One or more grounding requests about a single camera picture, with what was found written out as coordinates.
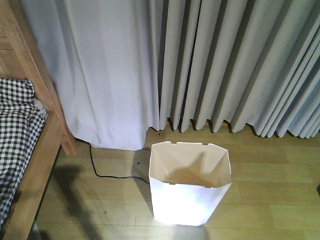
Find white trash bin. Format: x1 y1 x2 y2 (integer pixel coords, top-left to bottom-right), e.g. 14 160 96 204
148 141 232 226

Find light grey curtain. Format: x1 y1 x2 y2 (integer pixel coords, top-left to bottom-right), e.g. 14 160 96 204
21 0 320 150

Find black white checkered bedding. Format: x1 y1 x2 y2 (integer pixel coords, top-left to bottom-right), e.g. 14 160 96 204
0 78 45 224

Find black power cord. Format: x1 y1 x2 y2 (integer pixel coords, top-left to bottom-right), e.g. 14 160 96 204
76 138 150 185

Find wooden bed frame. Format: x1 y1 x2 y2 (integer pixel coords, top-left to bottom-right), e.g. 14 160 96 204
0 0 76 240

